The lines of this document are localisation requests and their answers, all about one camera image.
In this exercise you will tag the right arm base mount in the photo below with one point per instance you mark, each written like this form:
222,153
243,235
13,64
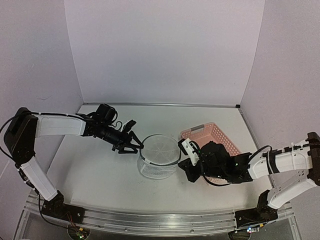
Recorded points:
252,217

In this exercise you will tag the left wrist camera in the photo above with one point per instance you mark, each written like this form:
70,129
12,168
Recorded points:
127,126

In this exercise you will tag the aluminium front rail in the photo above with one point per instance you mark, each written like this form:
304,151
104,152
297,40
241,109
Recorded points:
161,224

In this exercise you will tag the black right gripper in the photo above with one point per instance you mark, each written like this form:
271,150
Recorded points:
186,165

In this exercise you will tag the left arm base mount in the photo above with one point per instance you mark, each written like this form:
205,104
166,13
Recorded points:
58,209

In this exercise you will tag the pink perforated plastic basket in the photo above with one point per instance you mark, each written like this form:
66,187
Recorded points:
203,134

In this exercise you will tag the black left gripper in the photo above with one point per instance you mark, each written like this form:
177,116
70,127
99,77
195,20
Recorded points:
123,139

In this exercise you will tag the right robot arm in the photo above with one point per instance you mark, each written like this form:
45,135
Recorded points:
303,157

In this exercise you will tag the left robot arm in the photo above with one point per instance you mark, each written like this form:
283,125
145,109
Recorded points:
23,130

